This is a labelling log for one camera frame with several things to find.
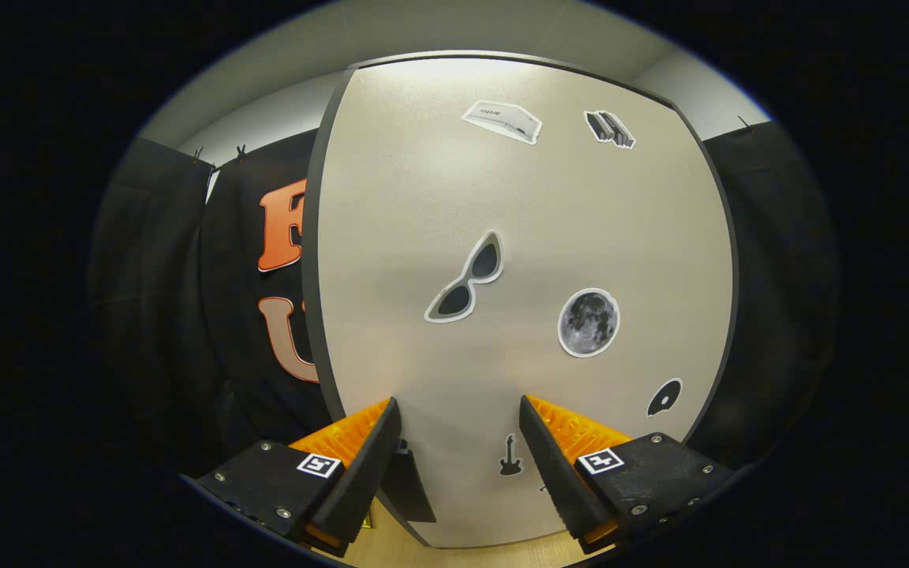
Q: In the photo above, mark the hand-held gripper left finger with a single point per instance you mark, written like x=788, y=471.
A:
x=364, y=473

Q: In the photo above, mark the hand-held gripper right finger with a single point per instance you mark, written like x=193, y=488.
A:
x=557, y=473

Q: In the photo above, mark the dark grey shoe cabinet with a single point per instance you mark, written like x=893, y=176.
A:
x=309, y=276

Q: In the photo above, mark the black backdrop cloth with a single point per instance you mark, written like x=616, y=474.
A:
x=155, y=315

